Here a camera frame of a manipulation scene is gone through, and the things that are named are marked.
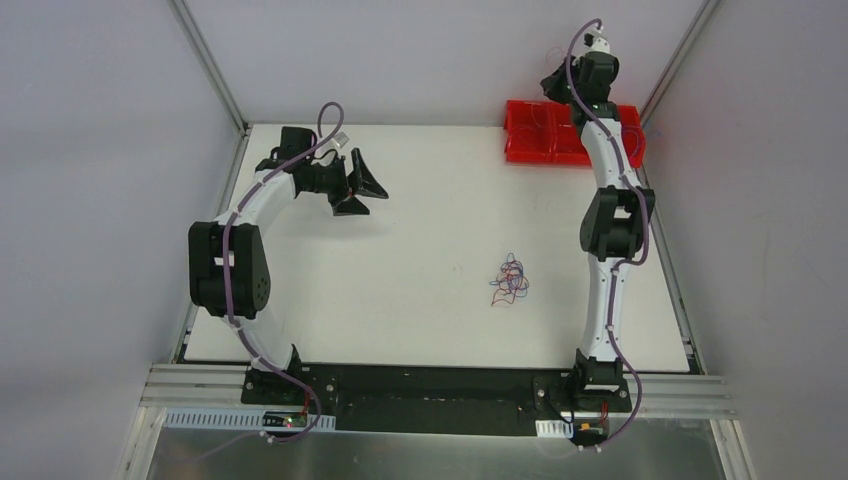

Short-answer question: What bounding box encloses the aluminium front rail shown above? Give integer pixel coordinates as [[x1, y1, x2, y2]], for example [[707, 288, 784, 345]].
[[140, 364, 738, 420]]

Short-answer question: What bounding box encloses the white slotted cable duct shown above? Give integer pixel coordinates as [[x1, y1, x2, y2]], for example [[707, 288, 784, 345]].
[[163, 408, 336, 434]]

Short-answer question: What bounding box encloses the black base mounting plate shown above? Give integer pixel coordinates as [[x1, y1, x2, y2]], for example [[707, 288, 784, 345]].
[[241, 363, 637, 436]]

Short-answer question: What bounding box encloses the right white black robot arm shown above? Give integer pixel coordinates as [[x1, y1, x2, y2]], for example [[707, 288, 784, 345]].
[[541, 51, 655, 413]]

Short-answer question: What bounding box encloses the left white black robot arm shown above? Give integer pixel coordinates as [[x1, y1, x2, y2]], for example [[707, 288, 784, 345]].
[[188, 126, 390, 405]]

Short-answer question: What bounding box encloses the left aluminium frame post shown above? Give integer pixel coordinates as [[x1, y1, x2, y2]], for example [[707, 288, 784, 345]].
[[167, 0, 248, 137]]

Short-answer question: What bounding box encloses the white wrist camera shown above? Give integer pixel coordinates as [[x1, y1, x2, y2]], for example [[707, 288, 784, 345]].
[[583, 26, 611, 55], [328, 131, 349, 150]]

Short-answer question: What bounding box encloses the red three-compartment plastic bin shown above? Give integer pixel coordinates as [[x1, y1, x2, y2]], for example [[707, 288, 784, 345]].
[[504, 100, 646, 168]]

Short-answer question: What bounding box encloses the aluminium frame post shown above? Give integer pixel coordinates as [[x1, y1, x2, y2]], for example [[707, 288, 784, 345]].
[[167, 0, 248, 137], [640, 0, 724, 124]]

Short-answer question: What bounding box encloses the lavender thin cable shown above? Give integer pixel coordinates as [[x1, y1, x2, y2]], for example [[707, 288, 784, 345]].
[[619, 122, 660, 160]]

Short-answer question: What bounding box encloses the pink thin cable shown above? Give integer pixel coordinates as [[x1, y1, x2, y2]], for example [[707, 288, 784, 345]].
[[513, 105, 551, 160]]

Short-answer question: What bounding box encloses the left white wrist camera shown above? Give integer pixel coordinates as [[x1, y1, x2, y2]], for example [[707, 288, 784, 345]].
[[328, 131, 349, 150]]

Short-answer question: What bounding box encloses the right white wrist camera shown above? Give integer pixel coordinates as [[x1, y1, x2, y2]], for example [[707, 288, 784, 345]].
[[583, 26, 611, 55]]

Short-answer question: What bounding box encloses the right aluminium frame post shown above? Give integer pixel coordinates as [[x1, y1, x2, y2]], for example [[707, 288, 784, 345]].
[[640, 0, 724, 124]]

